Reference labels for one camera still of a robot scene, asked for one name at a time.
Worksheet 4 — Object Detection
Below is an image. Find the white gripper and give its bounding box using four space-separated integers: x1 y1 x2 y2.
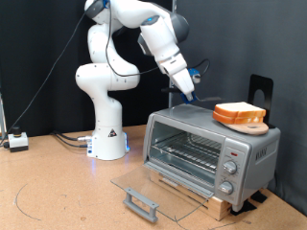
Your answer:
167 67 197 101

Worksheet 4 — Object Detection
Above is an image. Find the silver oven knob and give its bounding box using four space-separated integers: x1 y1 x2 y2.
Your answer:
218 180 234 196
223 160 239 175

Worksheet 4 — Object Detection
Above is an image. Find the silver toaster oven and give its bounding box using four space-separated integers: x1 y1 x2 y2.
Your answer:
142 103 282 213

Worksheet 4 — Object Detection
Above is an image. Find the black metal bookend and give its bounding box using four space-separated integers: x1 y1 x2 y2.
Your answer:
248 74 276 129

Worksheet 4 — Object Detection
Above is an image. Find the round wooden board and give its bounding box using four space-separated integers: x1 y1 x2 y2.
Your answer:
220 121 270 136

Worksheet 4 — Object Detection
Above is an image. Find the dark grey backdrop curtain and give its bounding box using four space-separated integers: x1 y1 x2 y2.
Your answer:
174 0 307 217

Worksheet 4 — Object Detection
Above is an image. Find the slatted wooden crate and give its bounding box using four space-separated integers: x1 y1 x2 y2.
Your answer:
150 169 232 221

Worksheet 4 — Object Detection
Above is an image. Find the black foam pad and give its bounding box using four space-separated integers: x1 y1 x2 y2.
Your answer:
230 199 258 217
249 191 269 204

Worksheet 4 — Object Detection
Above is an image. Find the black backdrop curtain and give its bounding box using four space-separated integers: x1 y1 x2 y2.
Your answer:
0 0 174 138

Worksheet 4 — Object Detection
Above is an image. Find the emergency stop button box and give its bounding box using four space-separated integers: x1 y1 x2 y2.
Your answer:
8 126 30 153

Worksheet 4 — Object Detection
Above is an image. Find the wrist camera with blue bracket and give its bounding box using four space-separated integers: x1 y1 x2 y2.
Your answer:
187 67 201 84

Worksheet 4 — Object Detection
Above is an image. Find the wire oven rack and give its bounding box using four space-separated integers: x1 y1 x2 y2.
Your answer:
150 131 224 173

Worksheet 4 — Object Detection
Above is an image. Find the black camera cable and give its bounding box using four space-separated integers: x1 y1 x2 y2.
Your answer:
0 0 211 149

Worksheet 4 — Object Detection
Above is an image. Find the black cable with metal connector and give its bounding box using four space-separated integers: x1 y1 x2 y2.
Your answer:
51 129 94 143

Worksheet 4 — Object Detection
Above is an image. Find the black base cable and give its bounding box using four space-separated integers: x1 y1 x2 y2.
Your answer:
54 133 90 149

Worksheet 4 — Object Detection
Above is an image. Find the metal frame post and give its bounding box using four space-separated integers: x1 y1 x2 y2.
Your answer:
0 92 8 140

